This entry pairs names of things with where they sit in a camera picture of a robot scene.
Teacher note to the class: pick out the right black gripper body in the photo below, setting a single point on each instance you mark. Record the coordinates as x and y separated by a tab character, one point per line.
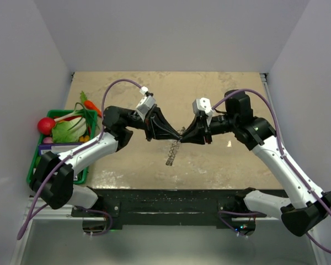
206	131

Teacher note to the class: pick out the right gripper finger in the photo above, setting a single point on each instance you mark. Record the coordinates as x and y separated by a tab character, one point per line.
193	139
194	129

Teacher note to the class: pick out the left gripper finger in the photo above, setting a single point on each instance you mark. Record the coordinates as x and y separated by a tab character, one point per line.
168	121
165	134

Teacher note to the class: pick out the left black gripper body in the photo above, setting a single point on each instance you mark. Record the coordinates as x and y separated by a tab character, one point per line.
150	126

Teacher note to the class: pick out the metal disc with keyrings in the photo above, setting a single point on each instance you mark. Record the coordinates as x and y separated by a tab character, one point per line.
172	152

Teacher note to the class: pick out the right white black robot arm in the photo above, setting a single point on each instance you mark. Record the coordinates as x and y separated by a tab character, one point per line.
306	204

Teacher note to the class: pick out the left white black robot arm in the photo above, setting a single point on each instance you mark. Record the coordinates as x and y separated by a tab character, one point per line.
53	179

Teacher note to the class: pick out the orange toy carrot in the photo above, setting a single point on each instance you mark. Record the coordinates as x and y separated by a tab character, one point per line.
89	104

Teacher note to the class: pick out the toy bok choy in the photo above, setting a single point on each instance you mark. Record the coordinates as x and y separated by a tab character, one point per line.
70	127

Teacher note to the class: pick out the white silver packet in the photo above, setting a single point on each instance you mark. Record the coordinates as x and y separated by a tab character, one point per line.
79	178

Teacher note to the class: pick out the purple box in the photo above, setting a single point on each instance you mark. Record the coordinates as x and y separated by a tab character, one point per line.
56	148

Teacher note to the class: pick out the pink toy onion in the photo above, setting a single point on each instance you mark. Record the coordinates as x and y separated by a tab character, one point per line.
47	140

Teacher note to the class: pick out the red toy radish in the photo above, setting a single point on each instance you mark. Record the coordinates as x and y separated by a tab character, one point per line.
46	125

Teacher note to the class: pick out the green plastic crate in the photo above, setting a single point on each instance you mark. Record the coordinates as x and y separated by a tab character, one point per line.
92	122

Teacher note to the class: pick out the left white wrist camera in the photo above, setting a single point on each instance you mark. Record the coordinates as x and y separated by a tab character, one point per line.
145	105

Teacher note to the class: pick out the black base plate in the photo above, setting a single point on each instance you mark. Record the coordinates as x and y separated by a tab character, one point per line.
121	207

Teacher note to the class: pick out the aluminium rail frame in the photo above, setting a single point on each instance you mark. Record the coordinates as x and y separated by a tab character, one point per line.
56	237

